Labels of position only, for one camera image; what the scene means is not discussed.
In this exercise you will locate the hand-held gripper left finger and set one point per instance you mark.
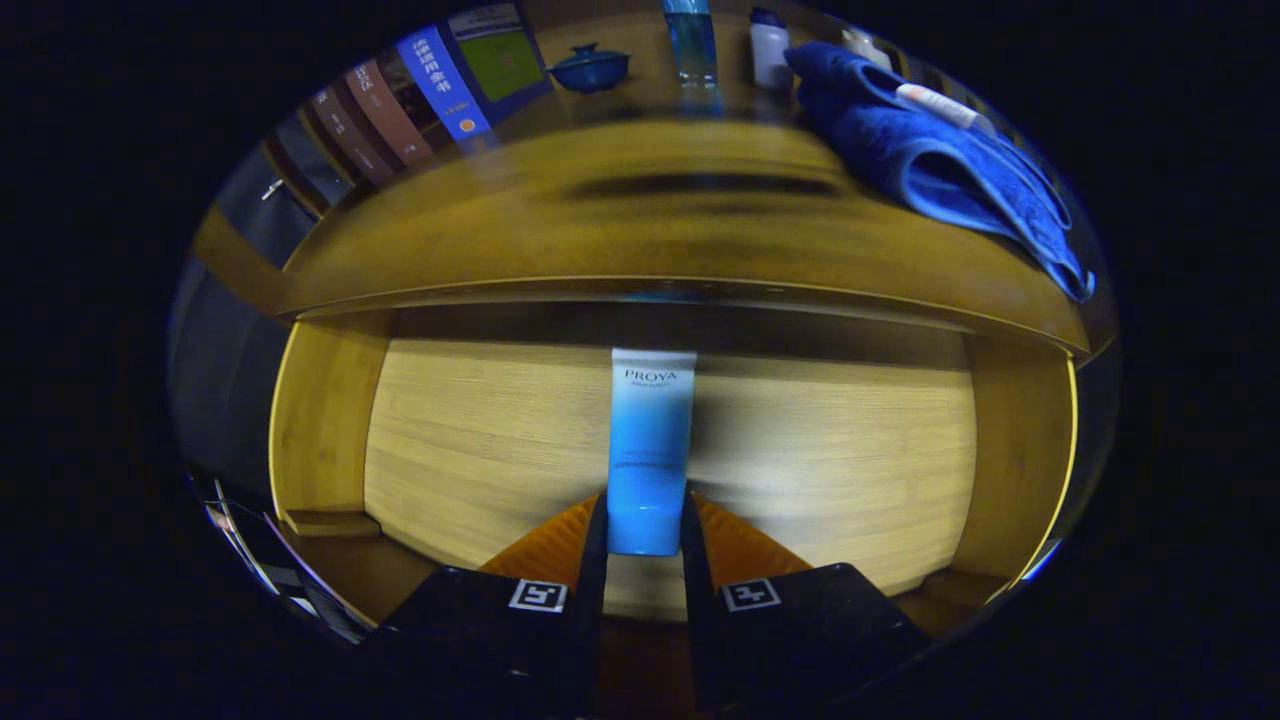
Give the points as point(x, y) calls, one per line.
point(592, 640)

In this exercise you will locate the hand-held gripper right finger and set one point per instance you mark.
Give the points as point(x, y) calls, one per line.
point(697, 640)

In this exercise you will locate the blue and white tube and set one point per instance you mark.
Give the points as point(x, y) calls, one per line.
point(650, 450)

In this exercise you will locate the wooden drawer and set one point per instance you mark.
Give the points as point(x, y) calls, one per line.
point(480, 440)

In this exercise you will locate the wooden countertop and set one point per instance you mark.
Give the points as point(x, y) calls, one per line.
point(650, 230)

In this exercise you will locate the wooden cabinet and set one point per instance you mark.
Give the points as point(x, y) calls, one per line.
point(230, 255)

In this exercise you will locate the black backdrop cloth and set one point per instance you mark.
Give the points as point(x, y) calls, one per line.
point(220, 380)

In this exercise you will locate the blue towel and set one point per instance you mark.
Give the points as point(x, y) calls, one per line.
point(930, 160)

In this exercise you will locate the metal clip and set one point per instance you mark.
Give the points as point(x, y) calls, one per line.
point(271, 188)

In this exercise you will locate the blue lidded teacup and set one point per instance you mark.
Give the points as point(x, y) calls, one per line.
point(590, 72)

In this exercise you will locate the blue book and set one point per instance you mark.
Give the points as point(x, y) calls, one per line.
point(440, 80)

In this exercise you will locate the white bottle with blue cap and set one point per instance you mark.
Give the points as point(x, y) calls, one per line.
point(771, 55)

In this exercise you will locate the clear blue glass bottle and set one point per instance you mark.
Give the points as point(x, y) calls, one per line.
point(690, 45)

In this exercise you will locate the white pump bottle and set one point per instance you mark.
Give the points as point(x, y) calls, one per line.
point(865, 47)

